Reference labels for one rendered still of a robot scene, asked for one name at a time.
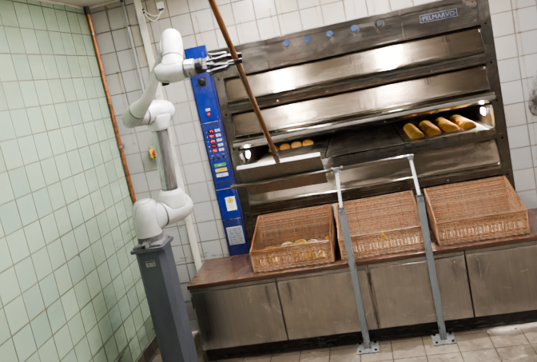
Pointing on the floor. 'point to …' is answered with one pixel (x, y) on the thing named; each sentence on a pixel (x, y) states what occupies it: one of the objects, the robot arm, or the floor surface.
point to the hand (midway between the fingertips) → (235, 58)
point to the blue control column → (204, 98)
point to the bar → (353, 255)
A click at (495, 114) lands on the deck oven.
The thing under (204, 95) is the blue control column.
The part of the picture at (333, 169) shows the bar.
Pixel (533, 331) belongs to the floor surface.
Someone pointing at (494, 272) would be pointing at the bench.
